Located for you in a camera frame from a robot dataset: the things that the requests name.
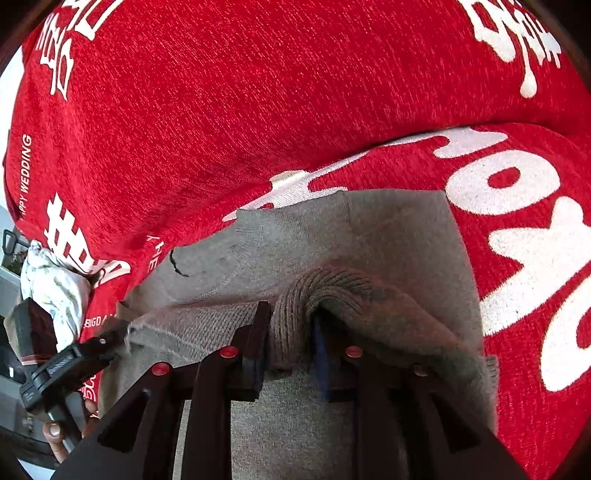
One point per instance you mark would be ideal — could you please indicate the grey knitted sweater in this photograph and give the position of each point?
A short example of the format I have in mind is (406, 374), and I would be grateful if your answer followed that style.
(392, 258)

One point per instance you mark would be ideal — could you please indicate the red printed blanket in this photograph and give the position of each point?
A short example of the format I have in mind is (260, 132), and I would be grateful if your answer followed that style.
(231, 115)

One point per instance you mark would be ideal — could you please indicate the person's left hand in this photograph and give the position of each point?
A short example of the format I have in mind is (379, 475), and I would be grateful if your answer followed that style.
(57, 438)

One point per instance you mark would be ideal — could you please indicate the white fabric tag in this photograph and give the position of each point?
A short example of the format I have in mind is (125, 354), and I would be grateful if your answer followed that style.
(288, 179)

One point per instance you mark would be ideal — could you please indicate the white floral cloth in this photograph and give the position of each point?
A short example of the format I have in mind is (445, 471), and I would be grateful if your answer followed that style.
(55, 286)

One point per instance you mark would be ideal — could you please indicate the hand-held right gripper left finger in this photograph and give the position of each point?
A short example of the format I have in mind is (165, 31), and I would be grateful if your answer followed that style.
(254, 360)

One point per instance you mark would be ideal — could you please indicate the black metal frame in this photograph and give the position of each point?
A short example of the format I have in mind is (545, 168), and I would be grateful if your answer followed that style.
(9, 244)

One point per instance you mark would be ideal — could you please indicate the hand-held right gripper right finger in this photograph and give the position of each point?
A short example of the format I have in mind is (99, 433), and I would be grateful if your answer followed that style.
(323, 364)

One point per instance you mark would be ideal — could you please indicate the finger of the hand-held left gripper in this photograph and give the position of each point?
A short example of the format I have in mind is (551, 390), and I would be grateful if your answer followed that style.
(104, 345)

